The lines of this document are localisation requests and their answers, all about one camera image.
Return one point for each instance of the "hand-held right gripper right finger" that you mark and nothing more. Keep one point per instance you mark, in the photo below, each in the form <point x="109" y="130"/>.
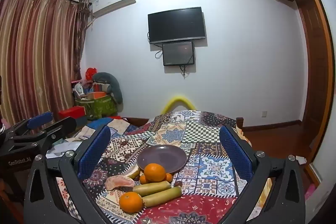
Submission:
<point x="236" y="154"/>

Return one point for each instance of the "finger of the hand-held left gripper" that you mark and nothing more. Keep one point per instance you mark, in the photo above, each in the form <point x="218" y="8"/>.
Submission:
<point x="39" y="119"/>
<point x="64" y="124"/>

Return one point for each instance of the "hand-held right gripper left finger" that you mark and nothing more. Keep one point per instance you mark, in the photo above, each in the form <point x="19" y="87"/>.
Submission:
<point x="94" y="154"/>

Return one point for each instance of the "peeled pomelo segment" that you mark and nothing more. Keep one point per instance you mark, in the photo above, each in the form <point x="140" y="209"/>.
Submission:
<point x="119" y="183"/>

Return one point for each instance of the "pomelo wedge with peel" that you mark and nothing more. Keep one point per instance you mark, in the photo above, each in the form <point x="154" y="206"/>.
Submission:
<point x="132" y="172"/>

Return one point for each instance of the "large orange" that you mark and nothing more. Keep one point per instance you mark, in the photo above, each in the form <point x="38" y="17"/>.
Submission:
<point x="155" y="172"/>

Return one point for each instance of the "sugarcane piece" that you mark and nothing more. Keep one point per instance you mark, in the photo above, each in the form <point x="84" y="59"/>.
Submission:
<point x="161" y="196"/>
<point x="151" y="188"/>

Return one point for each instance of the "purple plate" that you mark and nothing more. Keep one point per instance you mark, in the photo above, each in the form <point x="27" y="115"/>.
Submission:
<point x="162" y="157"/>

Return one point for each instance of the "red box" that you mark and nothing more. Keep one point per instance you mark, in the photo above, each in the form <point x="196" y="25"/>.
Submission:
<point x="72" y="112"/>

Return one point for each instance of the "white cloth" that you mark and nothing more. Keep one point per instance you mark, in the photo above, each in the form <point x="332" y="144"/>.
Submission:
<point x="65" y="148"/>

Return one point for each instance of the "patchwork printed blanket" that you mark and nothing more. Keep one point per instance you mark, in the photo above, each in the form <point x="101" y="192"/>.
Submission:
<point x="207" y="140"/>

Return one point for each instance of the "blue beige quilt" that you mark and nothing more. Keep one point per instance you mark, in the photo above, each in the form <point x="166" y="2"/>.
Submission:
<point x="115" y="123"/>

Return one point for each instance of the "green fabric bag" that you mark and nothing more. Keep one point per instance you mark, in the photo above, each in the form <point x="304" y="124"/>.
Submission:
<point x="101" y="108"/>

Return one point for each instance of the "orange box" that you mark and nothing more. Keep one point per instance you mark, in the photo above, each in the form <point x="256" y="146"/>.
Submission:
<point x="96" y="95"/>

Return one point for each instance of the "small tangerine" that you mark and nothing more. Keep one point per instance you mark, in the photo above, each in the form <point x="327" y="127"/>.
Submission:
<point x="143" y="180"/>
<point x="168" y="177"/>

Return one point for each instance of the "red plastic bag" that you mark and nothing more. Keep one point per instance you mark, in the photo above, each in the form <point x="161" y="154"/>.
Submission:
<point x="90" y="73"/>

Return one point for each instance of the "grey plush pillow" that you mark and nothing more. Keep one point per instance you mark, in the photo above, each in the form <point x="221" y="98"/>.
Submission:
<point x="113" y="85"/>

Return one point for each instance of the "small white floor item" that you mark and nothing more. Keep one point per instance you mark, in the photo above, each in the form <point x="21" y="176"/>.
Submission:
<point x="300" y="159"/>

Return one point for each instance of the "brown date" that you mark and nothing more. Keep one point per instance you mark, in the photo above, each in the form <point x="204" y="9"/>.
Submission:
<point x="178" y="183"/>

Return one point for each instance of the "small black monitor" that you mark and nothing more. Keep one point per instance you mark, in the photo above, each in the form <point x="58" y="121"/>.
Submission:
<point x="178" y="54"/>

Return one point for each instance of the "white air conditioner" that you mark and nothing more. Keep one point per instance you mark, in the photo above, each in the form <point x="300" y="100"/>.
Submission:
<point x="114" y="1"/>

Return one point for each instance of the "wooden bed frame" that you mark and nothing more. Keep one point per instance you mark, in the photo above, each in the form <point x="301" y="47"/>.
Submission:
<point x="239" y="123"/>

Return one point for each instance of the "white wall socket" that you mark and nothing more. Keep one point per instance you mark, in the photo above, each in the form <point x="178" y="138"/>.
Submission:
<point x="264" y="113"/>

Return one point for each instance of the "black wall television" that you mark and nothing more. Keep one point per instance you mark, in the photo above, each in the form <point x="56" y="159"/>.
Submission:
<point x="176" y="25"/>

